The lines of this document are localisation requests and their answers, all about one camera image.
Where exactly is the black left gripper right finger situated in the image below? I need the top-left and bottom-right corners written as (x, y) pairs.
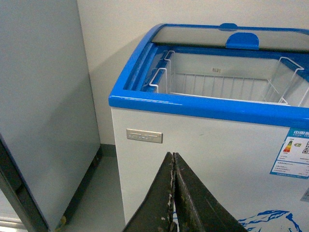
top-left (173, 153), bottom-right (246, 232)

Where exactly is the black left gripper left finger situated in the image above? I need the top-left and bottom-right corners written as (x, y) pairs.
top-left (123, 152), bottom-right (178, 232)

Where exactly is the silver brand nameplate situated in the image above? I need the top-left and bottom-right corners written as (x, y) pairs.
top-left (126, 129), bottom-right (163, 144)

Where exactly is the energy label sticker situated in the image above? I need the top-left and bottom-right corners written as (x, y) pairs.
top-left (270, 128), bottom-right (309, 179)

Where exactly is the white notice sticker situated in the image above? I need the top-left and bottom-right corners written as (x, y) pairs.
top-left (300, 188), bottom-right (309, 202)

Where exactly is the white blue chest freezer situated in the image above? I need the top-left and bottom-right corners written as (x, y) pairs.
top-left (109, 23), bottom-right (309, 232)

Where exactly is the grey upright cabinet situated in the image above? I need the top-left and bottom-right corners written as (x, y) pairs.
top-left (0, 0), bottom-right (100, 231)

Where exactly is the sliding glass freezer lid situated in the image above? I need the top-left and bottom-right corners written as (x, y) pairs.
top-left (152, 27), bottom-right (309, 52)

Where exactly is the white wire freezer basket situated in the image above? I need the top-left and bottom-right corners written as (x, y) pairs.
top-left (147, 51), bottom-right (309, 108)

